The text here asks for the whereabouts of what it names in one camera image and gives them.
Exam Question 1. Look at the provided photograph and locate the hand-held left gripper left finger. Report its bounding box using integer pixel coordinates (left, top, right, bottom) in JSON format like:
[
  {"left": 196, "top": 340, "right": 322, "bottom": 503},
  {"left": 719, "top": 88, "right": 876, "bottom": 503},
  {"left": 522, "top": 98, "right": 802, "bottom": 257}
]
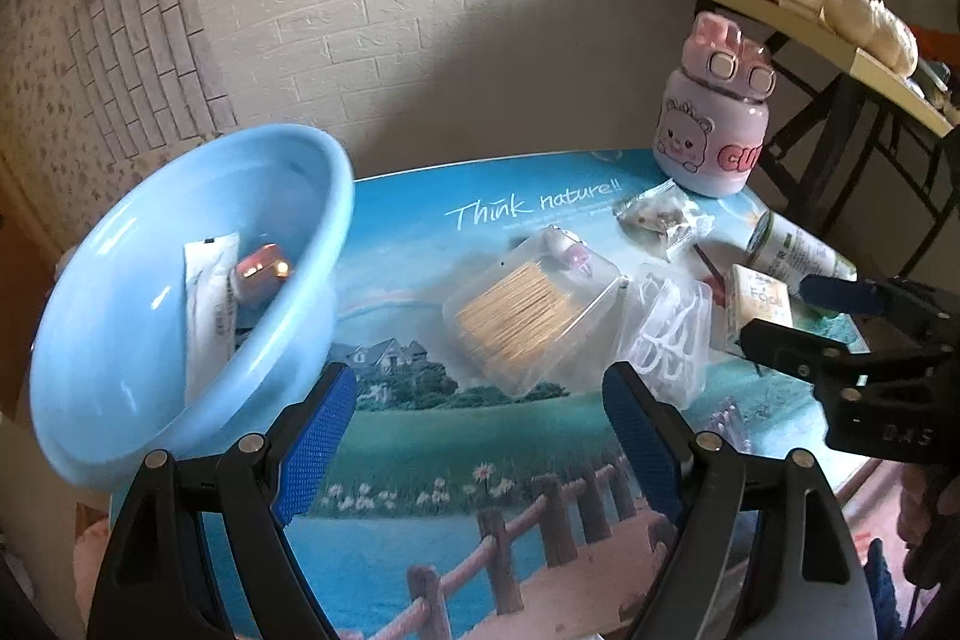
[{"left": 88, "top": 361, "right": 358, "bottom": 640}]

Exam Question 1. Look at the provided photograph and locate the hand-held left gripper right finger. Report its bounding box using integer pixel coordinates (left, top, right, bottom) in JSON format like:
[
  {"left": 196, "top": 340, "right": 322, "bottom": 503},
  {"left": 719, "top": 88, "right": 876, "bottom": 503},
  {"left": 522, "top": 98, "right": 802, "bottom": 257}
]
[{"left": 602, "top": 361, "right": 877, "bottom": 640}]

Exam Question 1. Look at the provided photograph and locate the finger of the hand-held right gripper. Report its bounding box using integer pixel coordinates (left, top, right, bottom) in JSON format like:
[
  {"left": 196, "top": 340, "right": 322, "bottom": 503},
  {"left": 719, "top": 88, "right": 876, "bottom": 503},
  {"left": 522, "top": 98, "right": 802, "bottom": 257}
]
[
  {"left": 739, "top": 319, "right": 875, "bottom": 390},
  {"left": 799, "top": 274, "right": 946, "bottom": 320}
]

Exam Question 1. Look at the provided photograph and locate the small yellow white box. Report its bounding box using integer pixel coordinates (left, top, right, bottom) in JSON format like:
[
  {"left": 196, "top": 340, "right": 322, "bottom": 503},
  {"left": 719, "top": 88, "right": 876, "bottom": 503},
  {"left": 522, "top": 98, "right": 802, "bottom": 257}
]
[{"left": 724, "top": 263, "right": 800, "bottom": 360}]

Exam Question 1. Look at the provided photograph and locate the white green tube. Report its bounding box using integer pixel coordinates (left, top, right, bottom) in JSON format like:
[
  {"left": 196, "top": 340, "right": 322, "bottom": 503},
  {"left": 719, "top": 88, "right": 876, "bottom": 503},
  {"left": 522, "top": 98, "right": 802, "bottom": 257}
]
[{"left": 745, "top": 210, "right": 856, "bottom": 281}]

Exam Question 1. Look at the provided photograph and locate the clear bag of floss picks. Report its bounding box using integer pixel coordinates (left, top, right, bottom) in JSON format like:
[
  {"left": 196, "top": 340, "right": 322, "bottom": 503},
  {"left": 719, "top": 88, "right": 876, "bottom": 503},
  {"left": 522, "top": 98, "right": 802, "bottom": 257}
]
[{"left": 616, "top": 263, "right": 712, "bottom": 402}]

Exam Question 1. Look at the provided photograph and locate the clear toothpick box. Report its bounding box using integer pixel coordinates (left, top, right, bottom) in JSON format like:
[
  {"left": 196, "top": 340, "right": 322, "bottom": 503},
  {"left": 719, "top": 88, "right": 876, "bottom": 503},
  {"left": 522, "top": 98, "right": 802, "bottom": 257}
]
[{"left": 442, "top": 233, "right": 629, "bottom": 398}]

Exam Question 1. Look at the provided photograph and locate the clear zip bag of snacks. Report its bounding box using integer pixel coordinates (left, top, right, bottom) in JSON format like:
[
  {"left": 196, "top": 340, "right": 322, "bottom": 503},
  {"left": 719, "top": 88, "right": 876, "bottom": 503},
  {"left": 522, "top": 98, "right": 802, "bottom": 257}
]
[{"left": 615, "top": 179, "right": 717, "bottom": 262}]

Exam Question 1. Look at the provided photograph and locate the white sachet packet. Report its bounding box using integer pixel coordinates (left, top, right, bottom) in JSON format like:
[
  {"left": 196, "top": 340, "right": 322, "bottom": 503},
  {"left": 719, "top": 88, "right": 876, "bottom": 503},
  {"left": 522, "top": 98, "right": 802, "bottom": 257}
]
[{"left": 184, "top": 233, "right": 241, "bottom": 401}]

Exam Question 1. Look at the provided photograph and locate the light blue plastic basin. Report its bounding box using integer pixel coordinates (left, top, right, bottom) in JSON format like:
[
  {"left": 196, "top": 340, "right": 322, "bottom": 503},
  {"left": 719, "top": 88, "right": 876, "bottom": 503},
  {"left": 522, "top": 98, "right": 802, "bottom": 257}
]
[{"left": 28, "top": 122, "right": 355, "bottom": 489}]

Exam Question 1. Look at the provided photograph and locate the thin red stick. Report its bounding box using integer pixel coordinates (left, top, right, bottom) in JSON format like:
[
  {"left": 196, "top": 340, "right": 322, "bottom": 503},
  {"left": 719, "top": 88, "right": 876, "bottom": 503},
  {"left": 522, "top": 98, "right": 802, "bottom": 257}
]
[{"left": 694, "top": 242, "right": 732, "bottom": 285}]

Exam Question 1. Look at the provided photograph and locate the small pink box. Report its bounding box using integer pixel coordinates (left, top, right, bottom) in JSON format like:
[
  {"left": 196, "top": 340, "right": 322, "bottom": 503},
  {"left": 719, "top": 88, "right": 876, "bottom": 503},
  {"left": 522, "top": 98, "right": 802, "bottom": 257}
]
[{"left": 236, "top": 245, "right": 292, "bottom": 304}]

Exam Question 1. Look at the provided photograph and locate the small pink white charm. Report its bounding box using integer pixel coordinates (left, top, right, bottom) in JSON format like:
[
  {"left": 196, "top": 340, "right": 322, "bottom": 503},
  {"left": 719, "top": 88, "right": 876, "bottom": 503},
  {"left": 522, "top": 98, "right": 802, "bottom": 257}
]
[{"left": 544, "top": 226, "right": 601, "bottom": 274}]

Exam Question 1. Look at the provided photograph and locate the pink bear water bottle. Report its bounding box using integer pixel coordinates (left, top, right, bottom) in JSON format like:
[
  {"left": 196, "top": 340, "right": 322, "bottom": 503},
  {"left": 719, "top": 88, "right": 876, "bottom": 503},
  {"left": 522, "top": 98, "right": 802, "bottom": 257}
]
[{"left": 651, "top": 10, "right": 779, "bottom": 197}]

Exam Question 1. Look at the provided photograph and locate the folding side table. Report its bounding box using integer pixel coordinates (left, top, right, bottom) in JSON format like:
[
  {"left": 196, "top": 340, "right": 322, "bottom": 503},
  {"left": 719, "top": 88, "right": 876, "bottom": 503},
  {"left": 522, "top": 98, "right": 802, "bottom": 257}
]
[{"left": 609, "top": 0, "right": 960, "bottom": 281}]

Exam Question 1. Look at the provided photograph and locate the bag of white buns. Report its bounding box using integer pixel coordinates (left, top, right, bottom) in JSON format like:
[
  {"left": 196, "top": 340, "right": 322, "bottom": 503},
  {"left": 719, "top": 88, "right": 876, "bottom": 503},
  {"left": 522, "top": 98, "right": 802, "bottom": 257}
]
[{"left": 821, "top": 0, "right": 920, "bottom": 75}]

